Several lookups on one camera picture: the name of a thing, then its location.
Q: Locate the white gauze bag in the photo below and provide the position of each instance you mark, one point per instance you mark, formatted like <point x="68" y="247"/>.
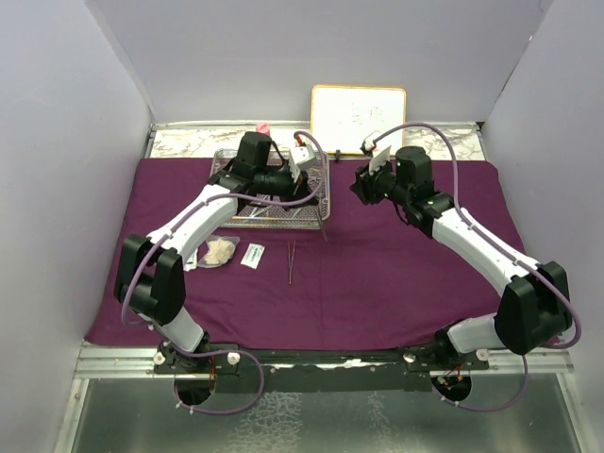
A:
<point x="220" y="251"/>

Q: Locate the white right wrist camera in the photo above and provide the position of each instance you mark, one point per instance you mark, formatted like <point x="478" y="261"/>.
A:
<point x="379" y="155"/>

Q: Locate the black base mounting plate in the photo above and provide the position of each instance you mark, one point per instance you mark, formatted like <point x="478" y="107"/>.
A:
<point x="231" y="372"/>

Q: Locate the metal mesh tray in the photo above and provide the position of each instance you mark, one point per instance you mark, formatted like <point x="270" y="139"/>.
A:
<point x="273" y="216"/>

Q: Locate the white blue label packet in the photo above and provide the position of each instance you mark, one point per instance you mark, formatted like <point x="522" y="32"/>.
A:
<point x="252" y="256"/>

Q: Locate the aluminium frame rail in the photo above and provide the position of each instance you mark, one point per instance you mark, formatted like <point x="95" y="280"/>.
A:
<point x="139" y="362"/>

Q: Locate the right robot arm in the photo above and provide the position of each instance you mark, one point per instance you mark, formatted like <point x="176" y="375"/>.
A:
<point x="532" y="310"/>

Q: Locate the purple cloth wrap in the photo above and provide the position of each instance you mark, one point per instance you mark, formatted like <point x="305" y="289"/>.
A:
<point x="374" y="284"/>

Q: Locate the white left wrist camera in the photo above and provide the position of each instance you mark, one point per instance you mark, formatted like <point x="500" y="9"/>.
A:
<point x="301" y="159"/>

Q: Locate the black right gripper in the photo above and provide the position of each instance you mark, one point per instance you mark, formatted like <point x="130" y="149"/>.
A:
<point x="363" y="184"/>

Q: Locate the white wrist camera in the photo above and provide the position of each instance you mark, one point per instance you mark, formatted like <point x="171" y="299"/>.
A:
<point x="379" y="155"/>
<point x="301" y="159"/>

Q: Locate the steel tweezers front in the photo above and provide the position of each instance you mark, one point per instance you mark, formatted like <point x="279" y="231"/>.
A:
<point x="291" y="254"/>

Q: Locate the pink lid spice bottle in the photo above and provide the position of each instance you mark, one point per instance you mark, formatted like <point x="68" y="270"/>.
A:
<point x="264" y="128"/>

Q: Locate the yellow framed whiteboard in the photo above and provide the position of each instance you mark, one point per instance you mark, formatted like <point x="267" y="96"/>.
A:
<point x="342" y="117"/>

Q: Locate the steel tweezers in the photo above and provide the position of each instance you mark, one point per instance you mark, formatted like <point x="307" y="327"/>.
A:
<point x="319" y="203"/>
<point x="291" y="254"/>

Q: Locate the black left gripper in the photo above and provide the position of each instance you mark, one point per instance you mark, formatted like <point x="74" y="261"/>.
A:
<point x="296" y="188"/>

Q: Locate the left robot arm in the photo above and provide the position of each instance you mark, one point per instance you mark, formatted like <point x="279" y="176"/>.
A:
<point x="150" y="279"/>

